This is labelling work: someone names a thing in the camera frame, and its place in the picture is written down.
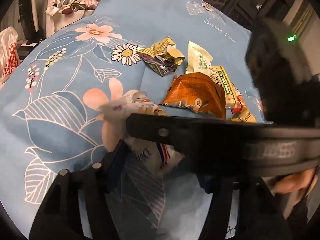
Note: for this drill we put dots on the pale green snack packet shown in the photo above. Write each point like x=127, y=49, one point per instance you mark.
x=197, y=60

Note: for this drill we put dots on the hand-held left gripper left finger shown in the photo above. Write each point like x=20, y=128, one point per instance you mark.
x=115, y=165

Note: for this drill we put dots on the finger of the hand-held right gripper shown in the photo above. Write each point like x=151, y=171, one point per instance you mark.
x=200, y=142

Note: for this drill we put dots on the yellow green cracker packet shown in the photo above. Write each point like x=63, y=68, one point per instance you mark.
x=226, y=85

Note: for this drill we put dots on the dark window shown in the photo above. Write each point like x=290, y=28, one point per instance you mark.
x=247, y=0

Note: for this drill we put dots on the person's right hand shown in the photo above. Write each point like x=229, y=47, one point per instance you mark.
x=295, y=183

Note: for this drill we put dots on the clear white snack packet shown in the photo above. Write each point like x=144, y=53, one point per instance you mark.
x=150, y=155

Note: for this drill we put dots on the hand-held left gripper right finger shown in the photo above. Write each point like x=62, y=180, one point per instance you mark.
x=203, y=183

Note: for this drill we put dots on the small yellow snack packet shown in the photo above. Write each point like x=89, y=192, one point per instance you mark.
x=245, y=117

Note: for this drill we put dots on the red and white plastic bag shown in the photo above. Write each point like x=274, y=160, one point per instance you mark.
x=8, y=55

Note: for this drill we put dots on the small red snack packet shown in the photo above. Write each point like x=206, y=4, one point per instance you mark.
x=238, y=105

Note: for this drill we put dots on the blue floral bed sheet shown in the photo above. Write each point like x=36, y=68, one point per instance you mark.
x=75, y=105

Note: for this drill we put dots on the gold and purple snack packet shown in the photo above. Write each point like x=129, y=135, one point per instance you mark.
x=160, y=55

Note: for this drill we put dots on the orange snack packet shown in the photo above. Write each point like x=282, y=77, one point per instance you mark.
x=197, y=92

